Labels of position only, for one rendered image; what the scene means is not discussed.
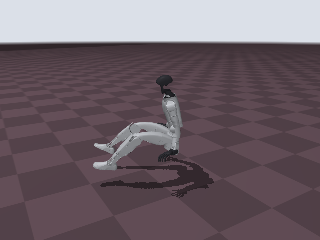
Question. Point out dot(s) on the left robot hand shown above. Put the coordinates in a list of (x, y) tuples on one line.
[(171, 152)]

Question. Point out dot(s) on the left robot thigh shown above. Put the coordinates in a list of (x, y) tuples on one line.
[(156, 138)]

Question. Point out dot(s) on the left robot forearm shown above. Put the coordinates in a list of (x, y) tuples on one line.
[(176, 138)]

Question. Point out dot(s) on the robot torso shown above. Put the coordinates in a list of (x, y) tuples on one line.
[(164, 103)]

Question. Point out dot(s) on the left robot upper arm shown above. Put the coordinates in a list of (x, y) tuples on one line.
[(172, 110)]

